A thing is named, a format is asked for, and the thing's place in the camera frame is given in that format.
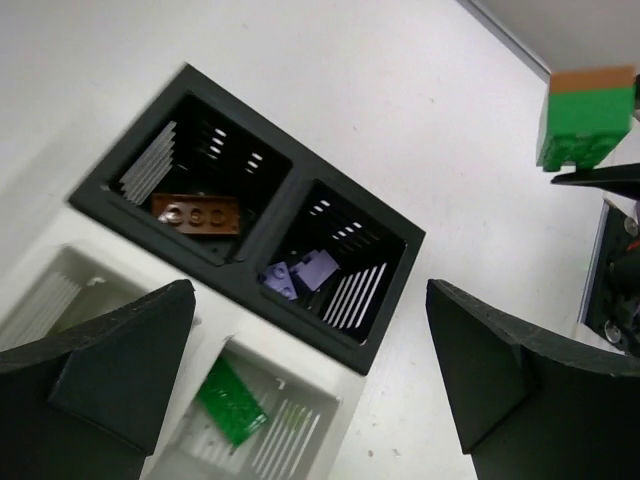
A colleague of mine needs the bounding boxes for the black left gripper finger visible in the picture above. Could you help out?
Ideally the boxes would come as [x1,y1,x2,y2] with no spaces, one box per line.
[1,280,196,479]

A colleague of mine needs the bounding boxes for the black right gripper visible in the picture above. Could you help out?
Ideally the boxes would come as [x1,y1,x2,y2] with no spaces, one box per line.
[426,163,640,479]

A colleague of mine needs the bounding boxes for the green lego plate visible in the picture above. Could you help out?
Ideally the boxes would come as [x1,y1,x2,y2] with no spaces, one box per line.
[197,357,268,448]

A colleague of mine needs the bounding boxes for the brown and green lego stack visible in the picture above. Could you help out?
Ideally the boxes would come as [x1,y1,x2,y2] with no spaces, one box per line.
[536,65,636,173]

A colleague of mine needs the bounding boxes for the brown lego plate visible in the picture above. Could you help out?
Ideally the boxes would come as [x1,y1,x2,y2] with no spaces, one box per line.
[151,193,240,236]

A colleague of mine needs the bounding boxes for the purple lego pieces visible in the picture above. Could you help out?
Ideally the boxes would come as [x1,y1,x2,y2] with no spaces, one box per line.
[262,250,339,300]

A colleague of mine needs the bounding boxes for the white two-slot container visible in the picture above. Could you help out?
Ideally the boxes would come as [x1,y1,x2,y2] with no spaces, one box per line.
[1,208,365,479]

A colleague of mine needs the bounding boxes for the black two-slot container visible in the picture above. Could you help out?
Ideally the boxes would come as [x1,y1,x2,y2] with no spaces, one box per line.
[69,65,425,375]

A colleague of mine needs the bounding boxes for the aluminium rail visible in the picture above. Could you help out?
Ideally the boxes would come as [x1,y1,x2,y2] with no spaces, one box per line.
[457,0,551,81]

